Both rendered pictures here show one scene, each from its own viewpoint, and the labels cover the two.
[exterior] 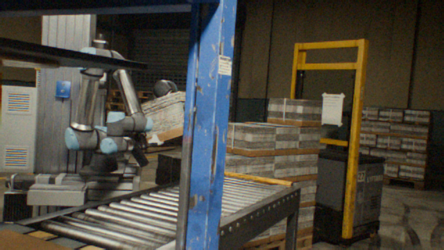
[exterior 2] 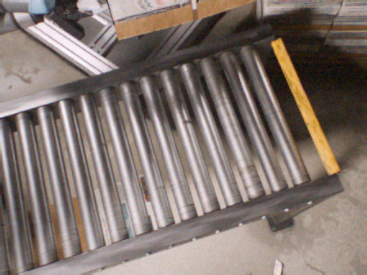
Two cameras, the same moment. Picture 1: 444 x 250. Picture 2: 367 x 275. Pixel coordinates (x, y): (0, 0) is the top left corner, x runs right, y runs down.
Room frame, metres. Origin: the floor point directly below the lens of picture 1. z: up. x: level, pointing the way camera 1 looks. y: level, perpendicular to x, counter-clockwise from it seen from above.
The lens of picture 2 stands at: (1.92, -0.36, 1.84)
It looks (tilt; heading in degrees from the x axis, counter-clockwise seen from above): 71 degrees down; 56
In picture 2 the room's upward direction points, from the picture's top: 11 degrees counter-clockwise
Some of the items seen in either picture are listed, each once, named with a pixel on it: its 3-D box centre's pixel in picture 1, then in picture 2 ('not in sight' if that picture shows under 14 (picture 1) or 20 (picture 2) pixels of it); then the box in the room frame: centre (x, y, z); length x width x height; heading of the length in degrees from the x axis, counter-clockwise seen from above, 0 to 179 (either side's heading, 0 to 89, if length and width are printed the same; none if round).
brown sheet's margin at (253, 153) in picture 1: (245, 149); not in sight; (3.39, -0.24, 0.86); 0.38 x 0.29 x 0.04; 42
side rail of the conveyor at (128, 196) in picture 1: (146, 203); (69, 99); (1.96, 0.30, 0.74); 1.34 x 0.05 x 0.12; 152
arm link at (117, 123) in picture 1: (118, 123); not in sight; (1.98, 0.45, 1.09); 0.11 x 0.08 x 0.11; 130
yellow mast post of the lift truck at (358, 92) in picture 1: (353, 139); not in sight; (3.84, -1.23, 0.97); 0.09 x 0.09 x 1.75; 42
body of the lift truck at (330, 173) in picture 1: (338, 191); not in sight; (4.33, -1.28, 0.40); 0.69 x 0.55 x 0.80; 42
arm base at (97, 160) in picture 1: (104, 160); not in sight; (2.33, 0.60, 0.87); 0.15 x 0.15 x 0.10
